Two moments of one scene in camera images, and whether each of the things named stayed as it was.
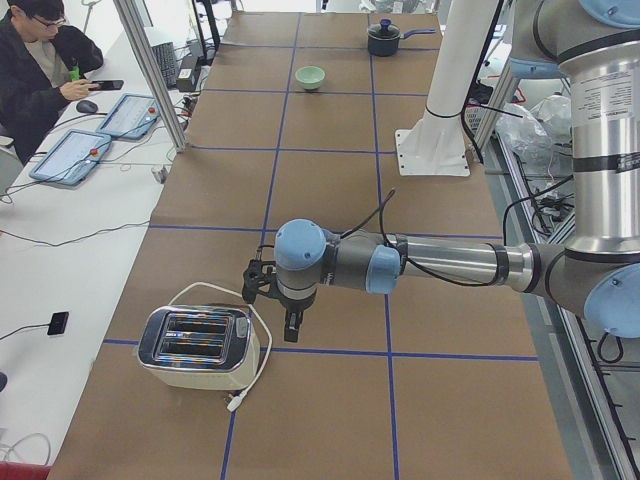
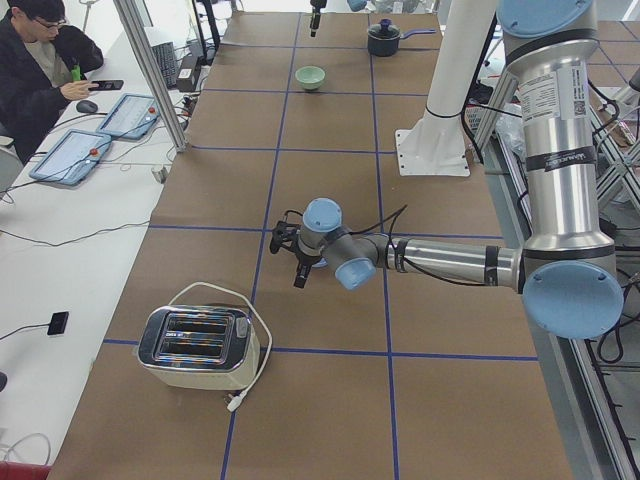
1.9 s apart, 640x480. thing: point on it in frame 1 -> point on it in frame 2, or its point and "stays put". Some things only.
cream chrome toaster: [199, 347] stays put
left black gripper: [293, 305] -> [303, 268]
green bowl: [310, 76] stays put
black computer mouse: [86, 106] stays put
